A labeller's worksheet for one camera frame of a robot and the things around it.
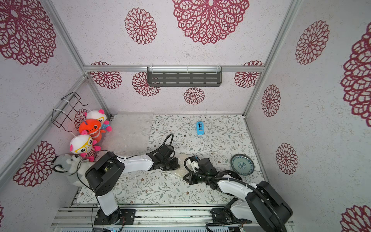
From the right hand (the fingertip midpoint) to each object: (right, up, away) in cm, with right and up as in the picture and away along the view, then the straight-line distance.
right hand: (182, 177), depth 82 cm
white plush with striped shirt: (-55, +19, -2) cm, 58 cm away
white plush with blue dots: (-54, +37, +13) cm, 67 cm away
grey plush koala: (-56, +8, -8) cm, 57 cm away
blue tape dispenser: (+13, +28, +27) cm, 41 cm away
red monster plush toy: (-56, +29, +6) cm, 63 cm away
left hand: (-1, +4, +8) cm, 9 cm away
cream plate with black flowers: (-5, -2, +5) cm, 8 cm away
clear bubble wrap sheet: (-1, +2, +4) cm, 5 cm away
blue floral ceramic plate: (+38, +5, +10) cm, 40 cm away
